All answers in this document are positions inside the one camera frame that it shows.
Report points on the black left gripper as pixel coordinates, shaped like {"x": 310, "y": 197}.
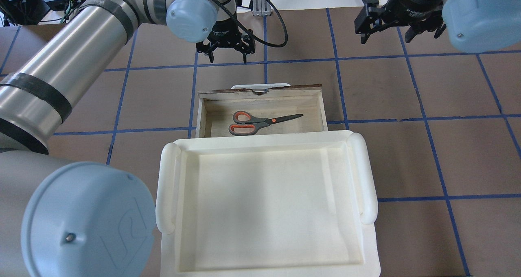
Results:
{"x": 225, "y": 29}

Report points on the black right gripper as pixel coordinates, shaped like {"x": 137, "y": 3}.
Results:
{"x": 412, "y": 3}

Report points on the light wooden drawer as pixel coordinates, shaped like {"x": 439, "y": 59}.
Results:
{"x": 216, "y": 109}

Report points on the grey orange scissors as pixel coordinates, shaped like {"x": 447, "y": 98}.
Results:
{"x": 247, "y": 124}

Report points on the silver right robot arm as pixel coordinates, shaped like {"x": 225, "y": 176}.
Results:
{"x": 473, "y": 26}

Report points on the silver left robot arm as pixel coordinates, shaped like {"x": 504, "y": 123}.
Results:
{"x": 69, "y": 95}

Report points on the white plastic tray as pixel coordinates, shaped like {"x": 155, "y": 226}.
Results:
{"x": 283, "y": 205}

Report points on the white drawer handle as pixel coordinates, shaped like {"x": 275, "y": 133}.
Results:
{"x": 260, "y": 86}

